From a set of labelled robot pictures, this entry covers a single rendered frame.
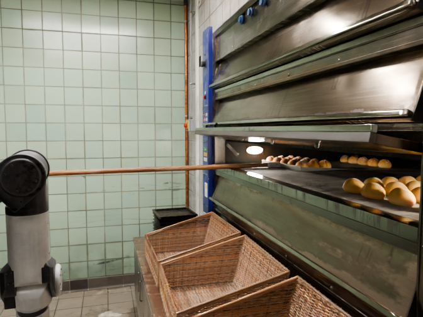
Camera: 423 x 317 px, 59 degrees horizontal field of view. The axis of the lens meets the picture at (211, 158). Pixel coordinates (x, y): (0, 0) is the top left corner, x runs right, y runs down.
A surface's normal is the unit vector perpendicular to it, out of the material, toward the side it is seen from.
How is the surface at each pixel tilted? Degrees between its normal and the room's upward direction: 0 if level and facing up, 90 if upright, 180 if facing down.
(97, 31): 90
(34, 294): 64
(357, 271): 70
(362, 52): 90
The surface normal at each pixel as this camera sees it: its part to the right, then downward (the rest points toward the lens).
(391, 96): -0.90, -0.32
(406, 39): -0.96, 0.02
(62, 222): 0.27, 0.07
